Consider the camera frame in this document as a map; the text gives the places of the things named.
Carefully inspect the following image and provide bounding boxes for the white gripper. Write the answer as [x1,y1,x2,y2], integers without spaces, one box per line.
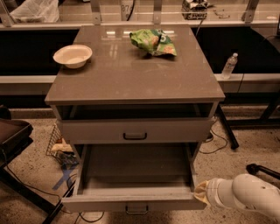
[193,178,234,208]

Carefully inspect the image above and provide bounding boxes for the grey drawer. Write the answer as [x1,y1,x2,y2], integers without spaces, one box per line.
[62,143,206,214]
[57,118,214,144]

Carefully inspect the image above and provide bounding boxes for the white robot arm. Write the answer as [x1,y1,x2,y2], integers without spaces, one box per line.
[194,174,280,223]

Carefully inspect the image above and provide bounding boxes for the grey drawer cabinet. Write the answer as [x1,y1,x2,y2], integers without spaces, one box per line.
[44,24,227,152]

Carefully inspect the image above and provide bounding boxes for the black table leg right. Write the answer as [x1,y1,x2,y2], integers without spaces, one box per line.
[216,106,239,150]

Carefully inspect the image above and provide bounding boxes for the clear plastic water bottle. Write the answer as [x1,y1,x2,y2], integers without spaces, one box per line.
[221,52,238,80]

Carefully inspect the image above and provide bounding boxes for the green chip bag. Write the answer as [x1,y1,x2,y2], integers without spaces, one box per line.
[129,29,177,56]

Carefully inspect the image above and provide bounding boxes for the box on back shelf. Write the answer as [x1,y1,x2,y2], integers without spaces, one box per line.
[182,0,214,20]

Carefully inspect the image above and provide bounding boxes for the white paper bowl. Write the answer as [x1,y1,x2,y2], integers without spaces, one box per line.
[53,45,93,69]

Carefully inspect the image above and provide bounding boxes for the black chair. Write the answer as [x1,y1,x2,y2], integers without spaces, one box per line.
[0,104,76,224]

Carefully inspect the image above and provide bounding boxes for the white plastic bag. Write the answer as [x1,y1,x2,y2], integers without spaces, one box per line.
[10,0,60,23]

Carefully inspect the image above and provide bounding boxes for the black floor cable right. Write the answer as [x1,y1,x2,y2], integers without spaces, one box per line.
[199,117,229,156]

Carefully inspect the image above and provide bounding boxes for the black floor cable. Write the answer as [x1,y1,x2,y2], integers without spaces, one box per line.
[199,117,229,156]
[1,147,105,224]

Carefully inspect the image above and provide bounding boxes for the wire basket with items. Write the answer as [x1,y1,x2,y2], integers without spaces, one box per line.
[45,124,79,165]

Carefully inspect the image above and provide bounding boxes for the black floor cable left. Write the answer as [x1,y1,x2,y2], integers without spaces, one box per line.
[1,147,105,224]

